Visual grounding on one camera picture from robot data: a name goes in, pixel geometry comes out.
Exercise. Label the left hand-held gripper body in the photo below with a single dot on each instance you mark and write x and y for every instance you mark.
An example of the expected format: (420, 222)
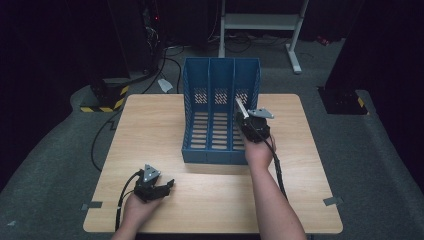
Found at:
(148, 186)

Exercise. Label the blue three-slot file rack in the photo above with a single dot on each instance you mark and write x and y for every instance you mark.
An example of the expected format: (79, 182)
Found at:
(213, 133)

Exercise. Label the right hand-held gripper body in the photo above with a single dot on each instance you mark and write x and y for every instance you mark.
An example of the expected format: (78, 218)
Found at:
(257, 125)

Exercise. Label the black base with yellow stripes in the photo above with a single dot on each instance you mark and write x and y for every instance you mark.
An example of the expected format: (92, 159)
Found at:
(106, 100)

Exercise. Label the white metal stand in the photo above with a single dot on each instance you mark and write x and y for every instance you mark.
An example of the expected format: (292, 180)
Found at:
(261, 21)

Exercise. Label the person's left hand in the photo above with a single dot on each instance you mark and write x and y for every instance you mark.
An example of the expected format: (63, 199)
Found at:
(140, 210)

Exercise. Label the grey tape strip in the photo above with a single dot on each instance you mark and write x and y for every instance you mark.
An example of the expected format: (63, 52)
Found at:
(332, 201)
(91, 205)

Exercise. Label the black base with yellow mark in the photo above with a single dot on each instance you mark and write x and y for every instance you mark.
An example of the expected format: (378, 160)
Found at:
(343, 101)

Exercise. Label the white scrap on floor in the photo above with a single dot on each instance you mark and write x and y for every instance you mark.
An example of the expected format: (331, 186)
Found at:
(165, 85)

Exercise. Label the person's right hand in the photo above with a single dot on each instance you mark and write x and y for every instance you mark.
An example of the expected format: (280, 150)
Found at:
(258, 153)

